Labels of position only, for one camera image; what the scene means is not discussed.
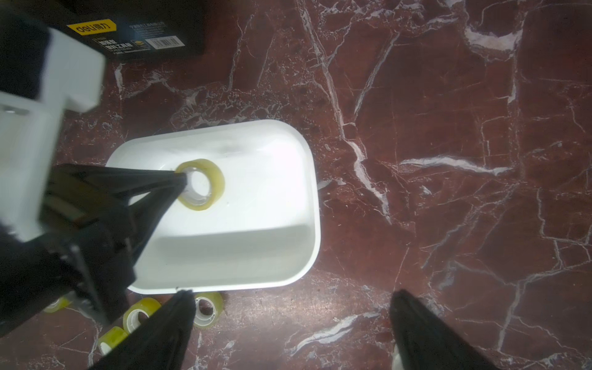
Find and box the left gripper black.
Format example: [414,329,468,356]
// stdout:
[1,164,187,335]

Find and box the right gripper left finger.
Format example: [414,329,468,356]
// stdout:
[92,291,196,369]

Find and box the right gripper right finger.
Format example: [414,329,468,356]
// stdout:
[389,290,496,369]

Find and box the yellow tape roll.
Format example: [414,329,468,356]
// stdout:
[123,298,161,334]
[98,326,128,356]
[194,292,224,329]
[175,159,225,211]

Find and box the yellow tape roll bottom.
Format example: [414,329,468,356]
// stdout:
[98,326,128,356]

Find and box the white plastic storage box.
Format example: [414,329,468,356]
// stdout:
[107,120,321,294]

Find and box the yellow black toolbox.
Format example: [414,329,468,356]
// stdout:
[16,0,205,62]

